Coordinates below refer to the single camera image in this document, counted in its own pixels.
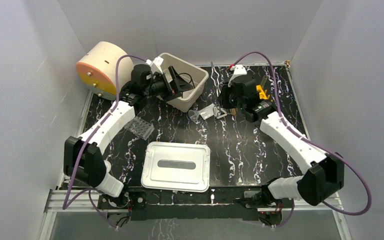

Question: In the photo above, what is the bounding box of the clear glass test tube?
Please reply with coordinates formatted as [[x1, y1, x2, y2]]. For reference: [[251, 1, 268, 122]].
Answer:
[[260, 75, 269, 87]]

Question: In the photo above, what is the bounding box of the white plastic clamp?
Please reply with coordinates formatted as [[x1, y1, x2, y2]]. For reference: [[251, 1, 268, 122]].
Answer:
[[213, 106, 228, 120]]

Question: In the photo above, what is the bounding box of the black wire tripod stand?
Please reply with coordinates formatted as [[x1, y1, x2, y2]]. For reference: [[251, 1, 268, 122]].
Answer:
[[178, 72, 196, 89]]

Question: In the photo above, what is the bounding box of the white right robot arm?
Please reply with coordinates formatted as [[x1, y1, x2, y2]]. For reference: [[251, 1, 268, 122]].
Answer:
[[217, 75, 344, 207]]

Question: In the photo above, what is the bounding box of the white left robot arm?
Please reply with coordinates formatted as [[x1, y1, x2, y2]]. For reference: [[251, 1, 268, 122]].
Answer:
[[63, 64, 196, 208]]

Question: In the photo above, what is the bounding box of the beige plastic bin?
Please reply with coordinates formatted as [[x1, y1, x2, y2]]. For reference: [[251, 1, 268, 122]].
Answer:
[[159, 52, 209, 113]]

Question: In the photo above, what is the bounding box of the brown test tube brush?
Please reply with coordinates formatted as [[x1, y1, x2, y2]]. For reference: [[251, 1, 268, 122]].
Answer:
[[230, 108, 237, 116]]

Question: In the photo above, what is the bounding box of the yellow test tube rack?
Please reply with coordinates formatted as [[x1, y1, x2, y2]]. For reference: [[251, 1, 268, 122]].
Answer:
[[256, 85, 270, 100]]

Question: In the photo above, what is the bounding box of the clear plastic funnel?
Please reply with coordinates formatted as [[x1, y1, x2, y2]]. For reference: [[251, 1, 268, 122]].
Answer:
[[187, 110, 203, 124]]

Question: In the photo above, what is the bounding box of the beige cylindrical centrifuge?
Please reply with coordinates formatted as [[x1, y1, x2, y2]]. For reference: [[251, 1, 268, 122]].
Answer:
[[75, 41, 134, 101]]

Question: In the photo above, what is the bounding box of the white bin lid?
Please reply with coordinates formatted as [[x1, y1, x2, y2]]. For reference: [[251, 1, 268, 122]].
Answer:
[[141, 141, 211, 193]]

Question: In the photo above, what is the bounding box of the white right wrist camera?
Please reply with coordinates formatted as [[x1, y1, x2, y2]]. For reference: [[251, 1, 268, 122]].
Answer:
[[227, 64, 247, 88]]

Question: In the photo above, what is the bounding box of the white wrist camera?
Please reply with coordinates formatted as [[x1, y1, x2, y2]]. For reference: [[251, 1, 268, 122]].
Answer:
[[145, 56, 164, 75], [227, 64, 247, 88]]

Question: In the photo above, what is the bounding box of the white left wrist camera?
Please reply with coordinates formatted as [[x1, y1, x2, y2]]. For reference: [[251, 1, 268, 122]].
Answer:
[[145, 56, 164, 75]]

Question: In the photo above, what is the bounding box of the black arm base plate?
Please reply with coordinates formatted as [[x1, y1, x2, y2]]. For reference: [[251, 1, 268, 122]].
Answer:
[[98, 186, 292, 223]]

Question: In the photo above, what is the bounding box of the aluminium frame rail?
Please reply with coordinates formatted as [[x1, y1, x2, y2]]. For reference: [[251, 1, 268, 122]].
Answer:
[[45, 187, 343, 212]]

